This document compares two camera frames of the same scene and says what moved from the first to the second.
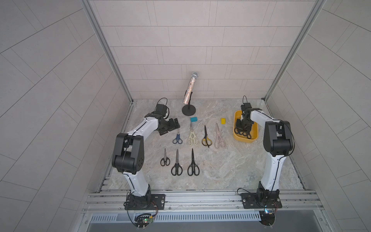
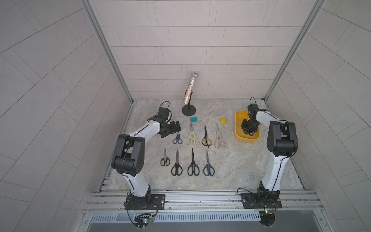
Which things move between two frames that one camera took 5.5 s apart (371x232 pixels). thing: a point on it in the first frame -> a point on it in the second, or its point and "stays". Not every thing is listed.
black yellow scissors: [206, 141] stays
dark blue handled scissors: [245, 134] -> [208, 169]
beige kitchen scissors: [192, 138] stays
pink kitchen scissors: [219, 141] stays
